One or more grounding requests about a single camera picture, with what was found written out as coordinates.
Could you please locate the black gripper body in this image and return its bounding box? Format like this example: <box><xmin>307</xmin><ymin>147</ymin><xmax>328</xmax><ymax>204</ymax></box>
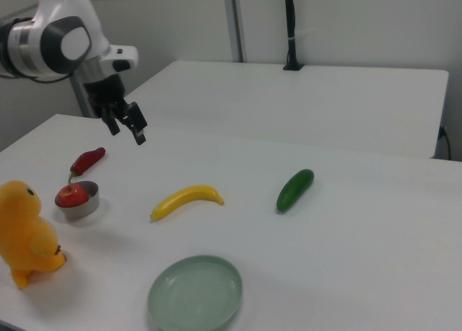
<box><xmin>83</xmin><ymin>74</ymin><xmax>129</xmax><ymax>119</ymax></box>

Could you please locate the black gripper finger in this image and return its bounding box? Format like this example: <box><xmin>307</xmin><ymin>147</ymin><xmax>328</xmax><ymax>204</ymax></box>
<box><xmin>122</xmin><ymin>101</ymin><xmax>149</xmax><ymax>146</ymax></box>
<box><xmin>102</xmin><ymin>110</ymin><xmax>121</xmax><ymax>136</ymax></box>

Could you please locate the red apple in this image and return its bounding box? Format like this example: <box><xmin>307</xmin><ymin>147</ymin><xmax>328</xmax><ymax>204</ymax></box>
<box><xmin>57</xmin><ymin>184</ymin><xmax>90</xmax><ymax>208</ymax></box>

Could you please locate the small grey bowl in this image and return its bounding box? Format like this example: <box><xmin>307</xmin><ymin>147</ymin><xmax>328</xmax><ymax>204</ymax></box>
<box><xmin>54</xmin><ymin>180</ymin><xmax>101</xmax><ymax>219</ymax></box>

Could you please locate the red chili pepper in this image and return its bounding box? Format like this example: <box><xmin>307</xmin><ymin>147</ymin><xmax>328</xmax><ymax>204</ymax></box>
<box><xmin>68</xmin><ymin>146</ymin><xmax>107</xmax><ymax>184</ymax></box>

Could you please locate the yellow banana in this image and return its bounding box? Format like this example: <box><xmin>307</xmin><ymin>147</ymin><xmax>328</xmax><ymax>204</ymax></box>
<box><xmin>150</xmin><ymin>185</ymin><xmax>225</xmax><ymax>223</ymax></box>

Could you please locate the orange plush duck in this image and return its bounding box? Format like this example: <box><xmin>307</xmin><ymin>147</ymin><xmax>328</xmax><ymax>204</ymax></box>
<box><xmin>0</xmin><ymin>180</ymin><xmax>69</xmax><ymax>290</ymax></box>

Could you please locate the green cucumber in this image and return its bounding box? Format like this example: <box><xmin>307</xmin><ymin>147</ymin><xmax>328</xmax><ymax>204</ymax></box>
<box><xmin>276</xmin><ymin>168</ymin><xmax>315</xmax><ymax>213</ymax></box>

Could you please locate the black pole with clamp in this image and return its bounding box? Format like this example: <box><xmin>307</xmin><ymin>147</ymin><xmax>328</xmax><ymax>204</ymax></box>
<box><xmin>282</xmin><ymin>0</ymin><xmax>305</xmax><ymax>71</ymax></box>

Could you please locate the pale green plate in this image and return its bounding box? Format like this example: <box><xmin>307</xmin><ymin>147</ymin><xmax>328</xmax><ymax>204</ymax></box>
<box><xmin>147</xmin><ymin>255</ymin><xmax>243</xmax><ymax>331</ymax></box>

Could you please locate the thin aluminium frame post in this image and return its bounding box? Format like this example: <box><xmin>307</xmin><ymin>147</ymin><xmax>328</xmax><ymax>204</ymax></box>
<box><xmin>70</xmin><ymin>73</ymin><xmax>97</xmax><ymax>118</ymax></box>

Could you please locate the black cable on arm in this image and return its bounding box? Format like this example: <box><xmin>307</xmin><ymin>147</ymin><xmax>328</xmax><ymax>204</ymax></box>
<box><xmin>25</xmin><ymin>74</ymin><xmax>75</xmax><ymax>84</ymax></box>

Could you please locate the wide aluminium frame post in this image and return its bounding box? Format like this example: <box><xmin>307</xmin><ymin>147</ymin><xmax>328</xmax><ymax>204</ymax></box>
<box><xmin>222</xmin><ymin>0</ymin><xmax>248</xmax><ymax>63</ymax></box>

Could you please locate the black cable at table edge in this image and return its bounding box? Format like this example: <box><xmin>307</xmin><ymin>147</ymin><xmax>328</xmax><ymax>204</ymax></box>
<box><xmin>437</xmin><ymin>125</ymin><xmax>452</xmax><ymax>161</ymax></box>

